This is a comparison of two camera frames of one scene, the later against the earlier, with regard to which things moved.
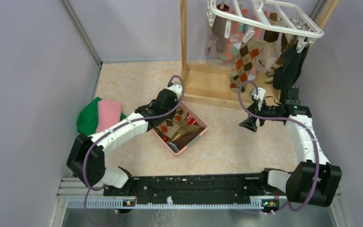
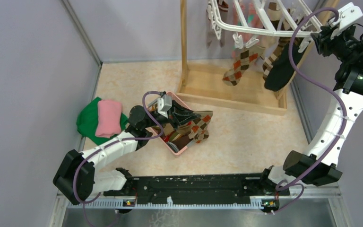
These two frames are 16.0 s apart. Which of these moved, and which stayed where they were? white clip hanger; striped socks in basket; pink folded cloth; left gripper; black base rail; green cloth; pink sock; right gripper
Moved: pink sock; white clip hanger; left gripper; right gripper
Stayed: striped socks in basket; black base rail; green cloth; pink folded cloth
